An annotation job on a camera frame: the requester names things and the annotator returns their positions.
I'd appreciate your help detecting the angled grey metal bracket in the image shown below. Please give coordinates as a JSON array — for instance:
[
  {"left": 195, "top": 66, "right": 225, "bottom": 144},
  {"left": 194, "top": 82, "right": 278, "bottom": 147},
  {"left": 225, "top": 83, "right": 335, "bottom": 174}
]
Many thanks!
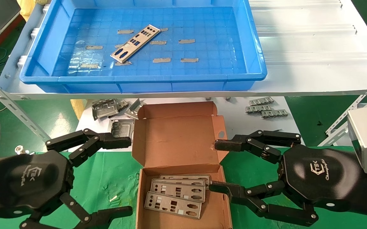
[{"left": 124, "top": 99, "right": 146, "bottom": 120}]

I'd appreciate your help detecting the silver I/O shield plate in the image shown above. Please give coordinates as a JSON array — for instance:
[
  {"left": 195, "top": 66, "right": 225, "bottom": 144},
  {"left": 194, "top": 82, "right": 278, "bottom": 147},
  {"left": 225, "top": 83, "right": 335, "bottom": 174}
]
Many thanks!
[
  {"left": 159, "top": 174, "right": 211, "bottom": 190},
  {"left": 110, "top": 24, "right": 161, "bottom": 63},
  {"left": 151, "top": 179, "right": 206, "bottom": 203},
  {"left": 144, "top": 191, "right": 202, "bottom": 220}
]

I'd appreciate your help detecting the large grey metal bracket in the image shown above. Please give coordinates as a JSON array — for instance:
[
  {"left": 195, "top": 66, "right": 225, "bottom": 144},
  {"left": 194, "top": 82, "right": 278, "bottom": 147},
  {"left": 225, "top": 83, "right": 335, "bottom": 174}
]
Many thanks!
[{"left": 93, "top": 99, "right": 120, "bottom": 121}]

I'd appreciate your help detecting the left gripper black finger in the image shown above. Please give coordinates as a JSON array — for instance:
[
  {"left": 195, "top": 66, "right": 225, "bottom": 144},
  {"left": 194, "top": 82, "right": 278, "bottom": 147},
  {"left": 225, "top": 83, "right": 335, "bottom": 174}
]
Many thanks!
[{"left": 46, "top": 128, "right": 132, "bottom": 168}]

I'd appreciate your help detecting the blue plastic tray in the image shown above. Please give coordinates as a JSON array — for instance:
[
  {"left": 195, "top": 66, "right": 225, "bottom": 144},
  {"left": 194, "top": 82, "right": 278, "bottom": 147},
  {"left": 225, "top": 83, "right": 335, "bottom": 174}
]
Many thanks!
[{"left": 19, "top": 0, "right": 268, "bottom": 93}]

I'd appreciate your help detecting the brown cardboard box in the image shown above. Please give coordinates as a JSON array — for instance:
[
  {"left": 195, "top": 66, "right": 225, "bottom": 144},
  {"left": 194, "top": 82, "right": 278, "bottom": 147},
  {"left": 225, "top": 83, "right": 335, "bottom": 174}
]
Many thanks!
[{"left": 132, "top": 101, "right": 233, "bottom": 229}]

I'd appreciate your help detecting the toothed grey metal strip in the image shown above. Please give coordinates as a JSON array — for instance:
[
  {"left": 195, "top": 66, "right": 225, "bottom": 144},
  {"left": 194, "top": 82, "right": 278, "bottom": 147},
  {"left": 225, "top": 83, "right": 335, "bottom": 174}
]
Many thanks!
[
  {"left": 261, "top": 109, "right": 288, "bottom": 119},
  {"left": 245, "top": 105, "right": 271, "bottom": 114},
  {"left": 249, "top": 97, "right": 274, "bottom": 106}
]

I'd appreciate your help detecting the green cloth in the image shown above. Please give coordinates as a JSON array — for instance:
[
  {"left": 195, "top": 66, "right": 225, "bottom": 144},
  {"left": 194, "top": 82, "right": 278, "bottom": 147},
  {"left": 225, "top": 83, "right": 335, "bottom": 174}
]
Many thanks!
[{"left": 0, "top": 146, "right": 367, "bottom": 229}]

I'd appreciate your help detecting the silver binder clip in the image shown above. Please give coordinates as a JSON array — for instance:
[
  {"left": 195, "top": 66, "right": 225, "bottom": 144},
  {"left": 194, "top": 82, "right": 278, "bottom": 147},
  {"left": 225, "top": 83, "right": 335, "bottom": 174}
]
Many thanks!
[{"left": 15, "top": 145, "right": 36, "bottom": 156}]

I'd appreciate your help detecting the slotted steel rack leg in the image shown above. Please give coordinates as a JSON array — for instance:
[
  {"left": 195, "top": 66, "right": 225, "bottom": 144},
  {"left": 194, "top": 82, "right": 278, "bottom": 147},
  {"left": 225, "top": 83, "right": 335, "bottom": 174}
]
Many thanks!
[
  {"left": 0, "top": 68, "right": 52, "bottom": 142},
  {"left": 318, "top": 94, "right": 367, "bottom": 147}
]

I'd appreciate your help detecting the yellow fabric bundle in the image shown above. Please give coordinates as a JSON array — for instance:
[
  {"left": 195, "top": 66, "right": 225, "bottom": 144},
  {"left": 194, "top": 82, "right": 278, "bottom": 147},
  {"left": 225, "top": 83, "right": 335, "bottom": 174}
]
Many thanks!
[
  {"left": 16, "top": 0, "right": 32, "bottom": 21},
  {"left": 70, "top": 99, "right": 87, "bottom": 120}
]

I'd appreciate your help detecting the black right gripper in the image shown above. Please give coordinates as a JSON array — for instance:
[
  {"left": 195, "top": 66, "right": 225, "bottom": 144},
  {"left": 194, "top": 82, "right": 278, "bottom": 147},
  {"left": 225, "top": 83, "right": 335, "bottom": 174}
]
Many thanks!
[{"left": 209, "top": 129, "right": 367, "bottom": 227}]

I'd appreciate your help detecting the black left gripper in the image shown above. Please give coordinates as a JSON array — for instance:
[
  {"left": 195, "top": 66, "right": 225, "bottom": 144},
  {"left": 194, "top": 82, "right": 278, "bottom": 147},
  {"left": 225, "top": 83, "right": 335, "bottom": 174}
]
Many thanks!
[{"left": 0, "top": 150, "right": 134, "bottom": 229}]

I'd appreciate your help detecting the clear tape patch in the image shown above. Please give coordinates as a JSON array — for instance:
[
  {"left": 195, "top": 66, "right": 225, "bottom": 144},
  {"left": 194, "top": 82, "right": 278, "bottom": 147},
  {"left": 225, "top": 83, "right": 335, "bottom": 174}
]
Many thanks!
[{"left": 69, "top": 51, "right": 102, "bottom": 69}]

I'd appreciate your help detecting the white flat board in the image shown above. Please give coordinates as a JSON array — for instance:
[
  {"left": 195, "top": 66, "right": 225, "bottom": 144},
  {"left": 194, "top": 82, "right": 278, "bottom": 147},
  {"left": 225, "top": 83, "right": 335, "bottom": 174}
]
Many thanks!
[{"left": 68, "top": 97, "right": 301, "bottom": 152}]

